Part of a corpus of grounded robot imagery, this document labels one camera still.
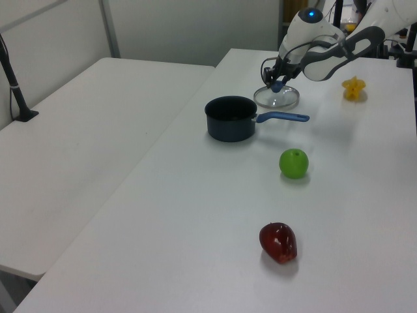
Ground green toy apple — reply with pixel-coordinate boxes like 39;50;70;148
278;148;309;179

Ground dark red toy fruit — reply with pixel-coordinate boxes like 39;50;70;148
259;222;298;265

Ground grey metal frame post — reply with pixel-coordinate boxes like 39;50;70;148
98;0;121;60

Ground black camera stand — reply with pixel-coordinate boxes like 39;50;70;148
377;0;417;68

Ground dark blue saucepan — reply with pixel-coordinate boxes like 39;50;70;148
204;95;311;143

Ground wooden cabinet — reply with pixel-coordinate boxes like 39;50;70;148
281;0;309;24

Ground black pole with base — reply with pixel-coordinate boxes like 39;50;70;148
0;32;40;123

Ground yellow toy starfruit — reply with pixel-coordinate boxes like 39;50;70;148
341;75;367;102

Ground thin black pole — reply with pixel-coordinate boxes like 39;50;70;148
333;0;345;31

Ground glass lid with blue knob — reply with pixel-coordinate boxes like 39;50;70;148
253;81;301;109

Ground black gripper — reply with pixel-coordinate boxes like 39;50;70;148
263;55;302;89

